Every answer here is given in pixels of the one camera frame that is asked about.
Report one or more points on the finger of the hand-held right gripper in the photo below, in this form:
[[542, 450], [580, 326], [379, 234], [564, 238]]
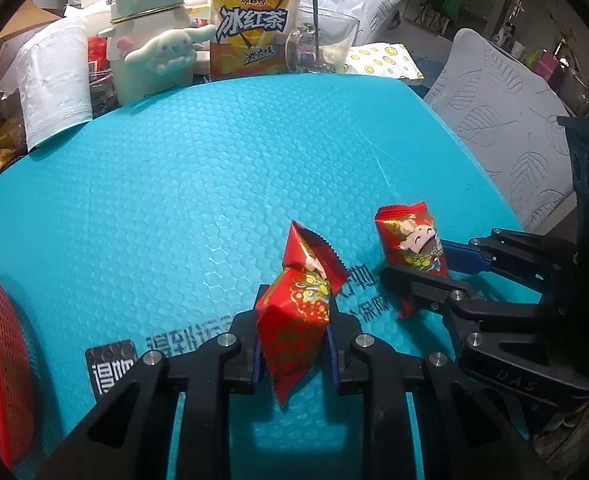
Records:
[[467, 257], [424, 287]]

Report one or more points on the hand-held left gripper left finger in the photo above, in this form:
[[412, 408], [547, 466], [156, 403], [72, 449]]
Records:
[[257, 360]]

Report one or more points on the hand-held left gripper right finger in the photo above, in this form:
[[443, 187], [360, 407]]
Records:
[[332, 355]]

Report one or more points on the red cartoon snack packet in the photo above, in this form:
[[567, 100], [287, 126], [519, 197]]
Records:
[[414, 245]]

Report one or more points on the red gold snack packet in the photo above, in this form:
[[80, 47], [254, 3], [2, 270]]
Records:
[[299, 325]]

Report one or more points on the red plastic mesh basket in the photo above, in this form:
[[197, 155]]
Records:
[[9, 360]]

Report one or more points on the grey leaf-embossed cushion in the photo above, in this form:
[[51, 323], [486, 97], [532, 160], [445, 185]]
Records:
[[499, 110]]

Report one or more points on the teal bubble mat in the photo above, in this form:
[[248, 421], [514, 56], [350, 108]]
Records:
[[174, 185]]

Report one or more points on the yellow smiley pouch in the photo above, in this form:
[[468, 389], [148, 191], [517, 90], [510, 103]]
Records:
[[379, 60]]

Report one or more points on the clear glass mug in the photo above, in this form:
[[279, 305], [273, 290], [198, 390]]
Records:
[[334, 40]]

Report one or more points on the white quilted cushion in plastic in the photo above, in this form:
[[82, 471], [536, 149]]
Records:
[[364, 0]]

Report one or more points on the yellow iced tea bottle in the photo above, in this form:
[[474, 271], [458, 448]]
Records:
[[249, 30]]

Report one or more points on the pale green cartoon water bottle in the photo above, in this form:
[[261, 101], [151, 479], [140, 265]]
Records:
[[144, 60]]

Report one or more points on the clear container with red packets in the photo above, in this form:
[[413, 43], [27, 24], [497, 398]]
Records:
[[99, 75]]

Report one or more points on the plain yellow snack bag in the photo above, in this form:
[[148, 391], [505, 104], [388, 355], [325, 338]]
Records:
[[12, 135]]

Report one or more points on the white paper towel roll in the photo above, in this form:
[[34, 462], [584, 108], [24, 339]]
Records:
[[49, 90]]

